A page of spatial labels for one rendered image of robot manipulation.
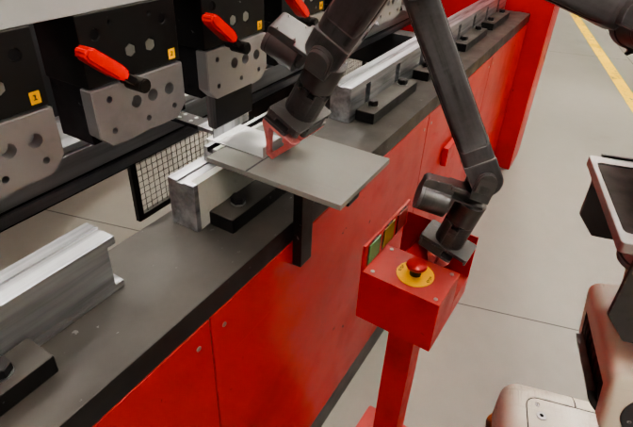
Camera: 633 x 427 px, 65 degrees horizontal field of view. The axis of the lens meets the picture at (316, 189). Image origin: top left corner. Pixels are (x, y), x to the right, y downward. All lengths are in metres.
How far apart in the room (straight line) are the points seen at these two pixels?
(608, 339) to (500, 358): 1.03
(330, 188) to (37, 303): 0.43
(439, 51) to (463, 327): 1.34
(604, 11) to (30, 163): 0.82
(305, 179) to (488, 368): 1.27
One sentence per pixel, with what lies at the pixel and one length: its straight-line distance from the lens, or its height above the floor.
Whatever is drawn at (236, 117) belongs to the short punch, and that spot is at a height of 1.04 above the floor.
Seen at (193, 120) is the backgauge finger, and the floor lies 1.00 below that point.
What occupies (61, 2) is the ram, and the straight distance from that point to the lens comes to 0.63.
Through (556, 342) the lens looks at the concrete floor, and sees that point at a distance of 2.11.
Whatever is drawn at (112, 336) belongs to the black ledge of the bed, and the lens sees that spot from 0.76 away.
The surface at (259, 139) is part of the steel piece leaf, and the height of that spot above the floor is 1.00.
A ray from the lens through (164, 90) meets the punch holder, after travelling 0.73.
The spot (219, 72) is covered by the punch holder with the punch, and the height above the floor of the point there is 1.15.
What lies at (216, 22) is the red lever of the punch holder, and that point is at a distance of 0.73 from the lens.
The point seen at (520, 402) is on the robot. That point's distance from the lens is 1.50.
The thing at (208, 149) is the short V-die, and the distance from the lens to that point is 0.91.
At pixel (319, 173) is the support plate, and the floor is 1.00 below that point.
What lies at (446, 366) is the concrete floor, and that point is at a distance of 1.89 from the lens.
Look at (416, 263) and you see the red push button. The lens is 0.96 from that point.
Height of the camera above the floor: 1.41
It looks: 32 degrees down
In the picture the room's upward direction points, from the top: 3 degrees clockwise
